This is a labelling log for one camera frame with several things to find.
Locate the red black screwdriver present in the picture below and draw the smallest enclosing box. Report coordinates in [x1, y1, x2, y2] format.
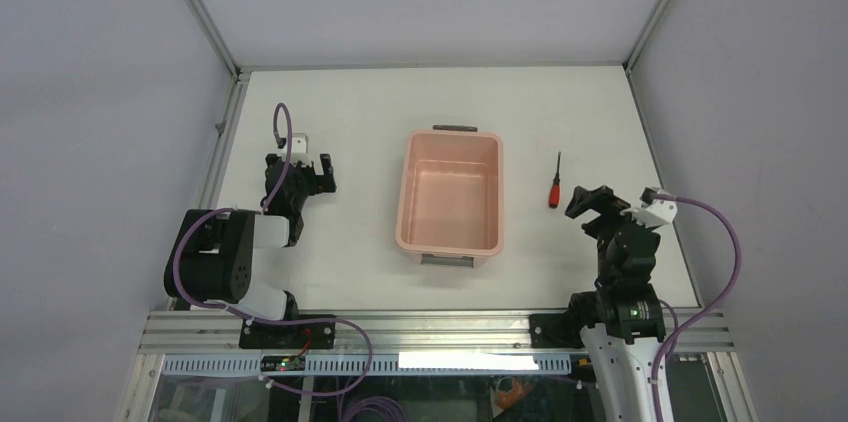
[548, 151, 561, 209]

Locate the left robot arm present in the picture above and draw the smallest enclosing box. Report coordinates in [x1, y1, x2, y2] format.
[164, 153, 337, 348]

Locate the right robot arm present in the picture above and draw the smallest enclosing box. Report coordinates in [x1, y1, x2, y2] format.
[564, 186, 678, 421]

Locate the pink plastic bin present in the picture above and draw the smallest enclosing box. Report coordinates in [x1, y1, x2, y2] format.
[395, 125, 505, 268]

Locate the small green circuit board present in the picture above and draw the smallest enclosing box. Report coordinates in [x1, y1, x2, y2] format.
[260, 355, 306, 373]

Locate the orange object under table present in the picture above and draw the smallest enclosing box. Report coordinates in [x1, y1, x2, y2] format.
[491, 376, 534, 410]

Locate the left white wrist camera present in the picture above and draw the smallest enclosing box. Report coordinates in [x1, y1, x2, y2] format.
[290, 133, 312, 166]

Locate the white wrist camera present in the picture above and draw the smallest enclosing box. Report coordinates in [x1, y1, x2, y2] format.
[626, 187, 678, 230]
[290, 133, 312, 166]

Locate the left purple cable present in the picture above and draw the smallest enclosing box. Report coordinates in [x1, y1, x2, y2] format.
[171, 102, 374, 398]

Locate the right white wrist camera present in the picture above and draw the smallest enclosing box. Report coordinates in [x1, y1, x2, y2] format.
[626, 187, 678, 230]

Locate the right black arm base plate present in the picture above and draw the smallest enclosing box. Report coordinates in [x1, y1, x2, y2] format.
[528, 311, 599, 349]

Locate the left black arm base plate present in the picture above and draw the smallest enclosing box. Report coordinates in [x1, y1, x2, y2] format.
[238, 314, 336, 350]

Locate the aluminium front rail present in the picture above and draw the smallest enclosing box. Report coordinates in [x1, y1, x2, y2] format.
[138, 309, 735, 355]

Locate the white slotted cable duct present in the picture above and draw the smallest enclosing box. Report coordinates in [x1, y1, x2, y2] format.
[162, 351, 571, 378]

